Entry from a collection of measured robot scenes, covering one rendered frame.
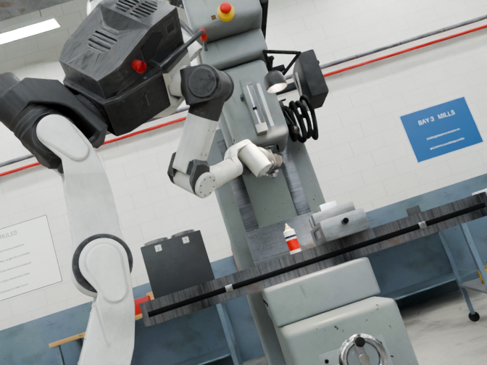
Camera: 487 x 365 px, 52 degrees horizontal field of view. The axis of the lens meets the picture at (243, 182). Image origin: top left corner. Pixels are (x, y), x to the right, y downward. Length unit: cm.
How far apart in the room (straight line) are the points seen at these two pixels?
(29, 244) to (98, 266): 536
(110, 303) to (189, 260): 62
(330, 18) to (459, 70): 179
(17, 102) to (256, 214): 118
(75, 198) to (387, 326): 88
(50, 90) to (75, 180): 25
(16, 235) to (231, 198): 471
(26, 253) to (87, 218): 530
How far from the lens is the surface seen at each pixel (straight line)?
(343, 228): 163
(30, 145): 136
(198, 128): 137
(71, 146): 129
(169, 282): 177
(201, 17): 182
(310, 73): 220
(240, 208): 219
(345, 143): 635
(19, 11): 480
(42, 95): 137
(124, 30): 136
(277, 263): 169
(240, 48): 187
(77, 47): 140
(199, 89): 133
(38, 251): 651
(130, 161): 634
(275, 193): 220
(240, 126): 179
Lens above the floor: 87
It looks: 11 degrees up
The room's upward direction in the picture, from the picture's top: 18 degrees counter-clockwise
